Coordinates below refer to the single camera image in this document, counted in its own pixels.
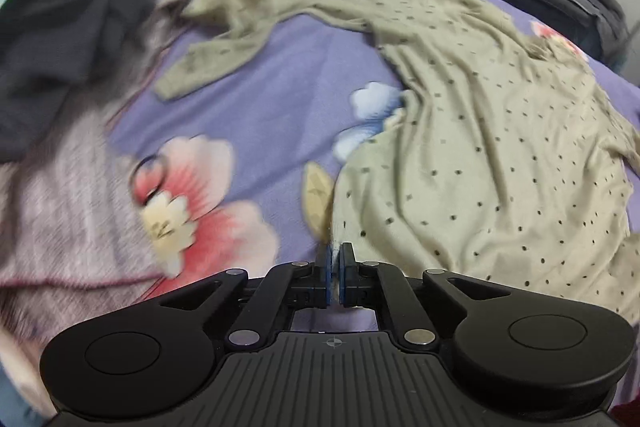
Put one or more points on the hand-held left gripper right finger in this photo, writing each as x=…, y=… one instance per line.
x=343, y=278

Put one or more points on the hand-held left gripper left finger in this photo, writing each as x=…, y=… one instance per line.
x=327, y=278

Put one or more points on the beige dotted small garment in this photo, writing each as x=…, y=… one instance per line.
x=475, y=132

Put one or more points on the purple floral bedsheet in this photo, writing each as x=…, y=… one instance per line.
x=280, y=82

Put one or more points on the mauve grey striped cloth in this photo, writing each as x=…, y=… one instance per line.
x=60, y=217

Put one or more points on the dark grey garment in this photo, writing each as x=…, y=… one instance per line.
x=65, y=32

